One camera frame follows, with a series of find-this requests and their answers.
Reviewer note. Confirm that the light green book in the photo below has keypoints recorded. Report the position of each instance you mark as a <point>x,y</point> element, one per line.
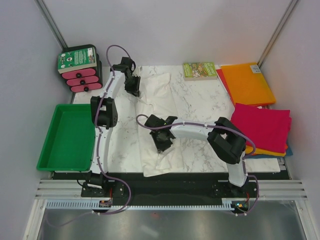
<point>198,71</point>

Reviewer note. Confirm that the right aluminium frame post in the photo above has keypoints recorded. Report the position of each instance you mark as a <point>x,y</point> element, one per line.
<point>277,31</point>

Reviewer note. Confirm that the green book on stand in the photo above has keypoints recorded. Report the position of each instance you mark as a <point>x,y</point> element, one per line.
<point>77,60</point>

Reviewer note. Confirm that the white slotted cable duct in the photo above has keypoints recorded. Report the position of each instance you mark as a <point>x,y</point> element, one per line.
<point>96,204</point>

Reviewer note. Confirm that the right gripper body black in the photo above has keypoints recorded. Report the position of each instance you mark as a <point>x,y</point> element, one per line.
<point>160,144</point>

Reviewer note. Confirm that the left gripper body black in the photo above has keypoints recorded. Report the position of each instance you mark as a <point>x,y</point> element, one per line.
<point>132,85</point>

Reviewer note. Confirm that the magenta folded t shirt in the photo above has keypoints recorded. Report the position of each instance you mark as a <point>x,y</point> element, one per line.
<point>267,128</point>

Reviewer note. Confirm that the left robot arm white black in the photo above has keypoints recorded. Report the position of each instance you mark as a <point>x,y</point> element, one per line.
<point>104,112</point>

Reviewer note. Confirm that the left aluminium frame post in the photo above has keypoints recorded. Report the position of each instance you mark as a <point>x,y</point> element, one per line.
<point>51,23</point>

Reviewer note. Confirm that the black pink drawer stand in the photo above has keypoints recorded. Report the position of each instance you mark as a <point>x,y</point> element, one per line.
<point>84,80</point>

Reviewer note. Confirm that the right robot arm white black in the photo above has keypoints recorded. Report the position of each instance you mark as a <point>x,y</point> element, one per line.
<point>225,139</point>

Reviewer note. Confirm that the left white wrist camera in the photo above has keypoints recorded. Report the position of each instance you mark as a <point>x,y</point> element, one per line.
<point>138,70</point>

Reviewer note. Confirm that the orange plastic folder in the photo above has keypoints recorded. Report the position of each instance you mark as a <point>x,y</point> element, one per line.
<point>247,85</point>

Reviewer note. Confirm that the red folder under orange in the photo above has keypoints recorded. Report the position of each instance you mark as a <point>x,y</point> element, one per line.
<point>223,80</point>

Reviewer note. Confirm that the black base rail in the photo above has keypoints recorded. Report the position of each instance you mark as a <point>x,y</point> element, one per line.
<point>167,189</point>

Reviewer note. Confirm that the green plastic tray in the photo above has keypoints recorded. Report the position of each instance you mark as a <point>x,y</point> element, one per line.
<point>70,140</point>

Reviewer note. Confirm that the aluminium frame post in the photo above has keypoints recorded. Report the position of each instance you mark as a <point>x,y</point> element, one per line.
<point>51,23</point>
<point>277,31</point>

